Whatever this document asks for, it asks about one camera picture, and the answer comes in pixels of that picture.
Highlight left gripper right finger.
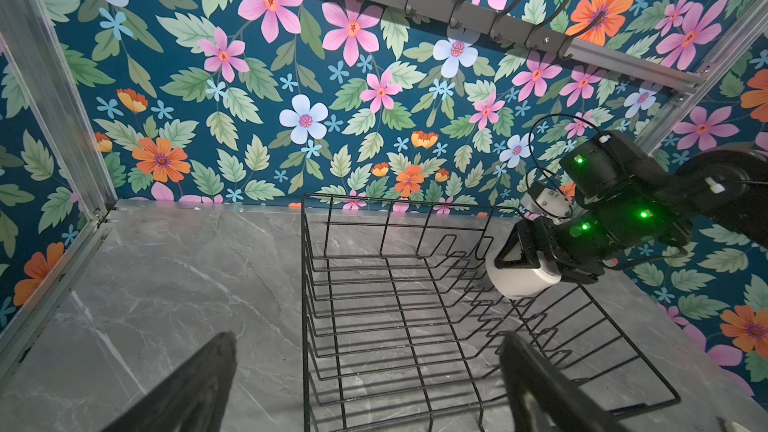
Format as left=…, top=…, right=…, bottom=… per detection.
left=499, top=332, right=626, bottom=432

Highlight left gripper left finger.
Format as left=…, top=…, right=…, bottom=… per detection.
left=105, top=332, right=237, bottom=432

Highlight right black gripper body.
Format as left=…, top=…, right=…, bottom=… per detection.
left=528, top=203, right=636, bottom=284

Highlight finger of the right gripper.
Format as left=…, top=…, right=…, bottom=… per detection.
left=493, top=219, right=542, bottom=270

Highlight white mug red inside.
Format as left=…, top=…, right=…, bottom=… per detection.
left=485, top=243, right=562, bottom=299

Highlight black wire dish rack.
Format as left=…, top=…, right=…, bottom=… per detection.
left=301, top=192, right=681, bottom=431

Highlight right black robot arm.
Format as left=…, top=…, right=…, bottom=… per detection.
left=486, top=131, right=767, bottom=298

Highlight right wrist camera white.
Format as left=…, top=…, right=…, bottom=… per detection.
left=521, top=182, right=570, bottom=221

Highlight black wall hook rail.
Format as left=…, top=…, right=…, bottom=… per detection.
left=357, top=0, right=613, bottom=66

